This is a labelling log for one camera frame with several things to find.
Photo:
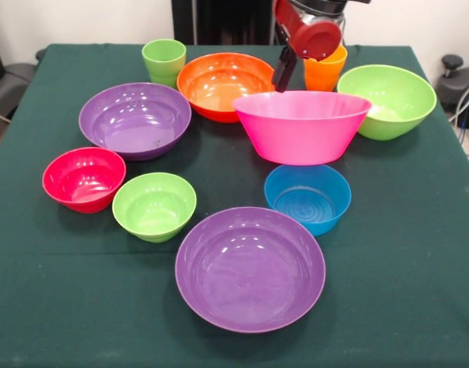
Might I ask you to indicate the purple plastic bowl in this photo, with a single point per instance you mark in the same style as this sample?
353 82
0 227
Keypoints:
250 276
135 126

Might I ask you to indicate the pink plastic bowl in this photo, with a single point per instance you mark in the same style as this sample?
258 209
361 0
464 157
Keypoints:
299 138

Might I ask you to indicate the red plastic bowl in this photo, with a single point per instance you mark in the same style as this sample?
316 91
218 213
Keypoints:
83 180

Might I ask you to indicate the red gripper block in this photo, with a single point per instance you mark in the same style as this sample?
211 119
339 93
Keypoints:
315 38

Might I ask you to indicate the black chair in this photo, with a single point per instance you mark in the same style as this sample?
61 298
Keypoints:
12 84

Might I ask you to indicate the blue plastic bowl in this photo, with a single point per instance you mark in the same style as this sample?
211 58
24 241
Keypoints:
307 207

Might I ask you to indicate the green plastic cup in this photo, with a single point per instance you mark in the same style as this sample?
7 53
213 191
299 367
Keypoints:
163 65

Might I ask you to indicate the large green plastic bowl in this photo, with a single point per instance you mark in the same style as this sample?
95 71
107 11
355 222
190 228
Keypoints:
391 96

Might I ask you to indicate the dark green tablecloth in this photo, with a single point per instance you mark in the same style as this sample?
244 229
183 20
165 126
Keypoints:
66 287

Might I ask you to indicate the orange plastic bowl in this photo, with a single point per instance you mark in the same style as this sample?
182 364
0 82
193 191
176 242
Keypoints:
219 88

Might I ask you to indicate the black cabinet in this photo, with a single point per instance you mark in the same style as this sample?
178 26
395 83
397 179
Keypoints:
227 19

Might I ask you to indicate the orange plastic cup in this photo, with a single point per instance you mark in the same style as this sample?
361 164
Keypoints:
326 74

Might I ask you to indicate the small green plastic bowl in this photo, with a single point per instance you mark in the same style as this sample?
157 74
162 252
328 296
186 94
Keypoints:
154 211

